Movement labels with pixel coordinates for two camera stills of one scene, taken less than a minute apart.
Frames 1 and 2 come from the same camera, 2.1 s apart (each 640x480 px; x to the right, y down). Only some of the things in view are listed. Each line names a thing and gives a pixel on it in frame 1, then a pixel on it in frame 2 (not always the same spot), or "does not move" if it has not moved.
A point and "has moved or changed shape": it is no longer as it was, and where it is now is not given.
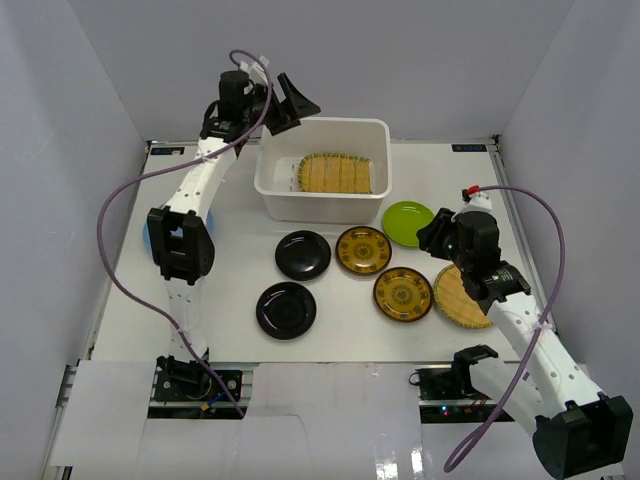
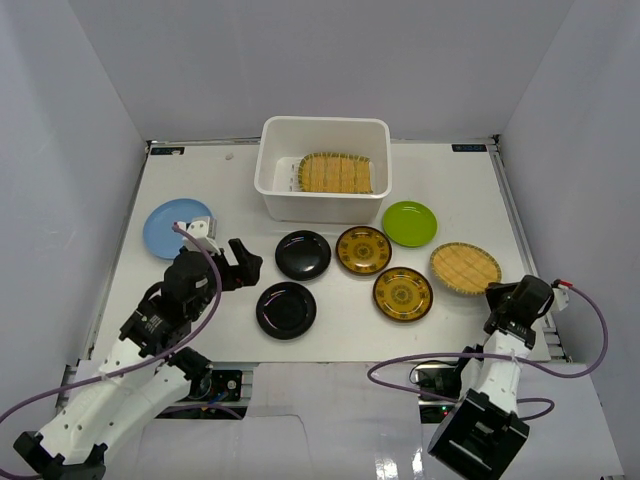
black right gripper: (430, 236) to (495, 291)
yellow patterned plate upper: (363, 250) does not move
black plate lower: (286, 310) does not move
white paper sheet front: (303, 421) does not move
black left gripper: (279, 111) to (229, 273)
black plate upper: (303, 255) does not move
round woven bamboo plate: (454, 301) has moved or changed shape
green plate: (402, 220) does not move
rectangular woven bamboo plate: (330, 172) does not move
